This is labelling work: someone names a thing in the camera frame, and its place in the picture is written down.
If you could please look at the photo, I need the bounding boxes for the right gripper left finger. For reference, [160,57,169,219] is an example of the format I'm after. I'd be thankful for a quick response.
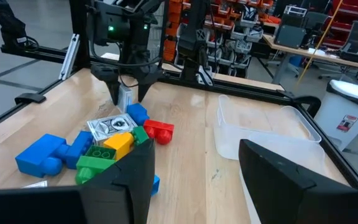
[0,138,156,224]

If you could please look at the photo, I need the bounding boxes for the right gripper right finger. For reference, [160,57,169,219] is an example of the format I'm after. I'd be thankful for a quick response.
[238,138,358,224]

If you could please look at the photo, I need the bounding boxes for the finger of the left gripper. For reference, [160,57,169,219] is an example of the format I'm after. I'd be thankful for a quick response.
[90,63,122,106]
[135,67,165,103]

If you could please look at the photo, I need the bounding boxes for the blue single-stud brick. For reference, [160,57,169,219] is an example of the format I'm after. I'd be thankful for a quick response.
[126,103,150,126]

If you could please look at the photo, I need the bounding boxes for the green two-stud brick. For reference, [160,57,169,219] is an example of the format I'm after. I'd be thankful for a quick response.
[74,154,117,185]

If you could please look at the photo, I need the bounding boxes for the black white playing card box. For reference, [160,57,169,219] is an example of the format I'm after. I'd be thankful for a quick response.
[86,113,139,142]
[21,180,48,189]

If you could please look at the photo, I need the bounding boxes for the red brick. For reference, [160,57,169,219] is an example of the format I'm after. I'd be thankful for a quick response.
[142,119,175,146]

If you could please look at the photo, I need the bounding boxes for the yellow brick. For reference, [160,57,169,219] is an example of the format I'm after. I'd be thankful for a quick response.
[103,131,135,161]

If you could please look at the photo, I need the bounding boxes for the green small-stud brick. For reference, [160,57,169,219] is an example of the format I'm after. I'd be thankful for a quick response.
[131,125,150,146]

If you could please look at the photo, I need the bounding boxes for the large blue brick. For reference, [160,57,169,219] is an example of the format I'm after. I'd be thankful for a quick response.
[14,133,71,179]

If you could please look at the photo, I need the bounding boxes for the silver aluminium extrusion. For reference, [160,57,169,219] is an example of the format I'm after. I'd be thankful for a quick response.
[58,33,81,82]

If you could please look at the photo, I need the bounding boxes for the shelf with orange bins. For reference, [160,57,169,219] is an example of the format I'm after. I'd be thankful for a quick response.
[162,0,281,78]

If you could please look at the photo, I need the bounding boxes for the white step trash bin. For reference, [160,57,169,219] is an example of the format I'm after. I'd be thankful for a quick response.
[313,78,358,152]

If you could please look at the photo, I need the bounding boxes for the blue storage bin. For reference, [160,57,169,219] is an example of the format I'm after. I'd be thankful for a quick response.
[288,55,305,68]

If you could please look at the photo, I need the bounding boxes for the wooden work desk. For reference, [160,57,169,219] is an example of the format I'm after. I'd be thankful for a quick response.
[262,33,358,85]

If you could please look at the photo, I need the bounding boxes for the black equipment box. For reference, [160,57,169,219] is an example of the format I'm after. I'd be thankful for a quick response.
[273,24,308,50]

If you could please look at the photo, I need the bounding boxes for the grey office chair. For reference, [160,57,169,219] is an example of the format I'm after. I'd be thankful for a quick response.
[339,19,358,65]

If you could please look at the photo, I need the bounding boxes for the red storage shelf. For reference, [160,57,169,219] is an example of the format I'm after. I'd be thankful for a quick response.
[330,0,358,52]

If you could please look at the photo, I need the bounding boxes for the black frame bracket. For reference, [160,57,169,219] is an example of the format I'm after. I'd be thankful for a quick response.
[13,92,47,106]

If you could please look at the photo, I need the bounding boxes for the black aluminium table frame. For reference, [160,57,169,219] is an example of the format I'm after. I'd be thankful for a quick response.
[0,0,358,190]

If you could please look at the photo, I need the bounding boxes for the black sleeved cable bundle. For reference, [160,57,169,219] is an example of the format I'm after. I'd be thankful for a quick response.
[0,0,40,53]

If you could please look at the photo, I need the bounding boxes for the white wire rack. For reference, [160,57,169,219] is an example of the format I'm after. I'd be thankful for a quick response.
[282,4,309,19]

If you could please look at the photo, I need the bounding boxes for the yellow hanging cable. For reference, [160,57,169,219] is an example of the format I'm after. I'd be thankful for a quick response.
[296,0,344,86]

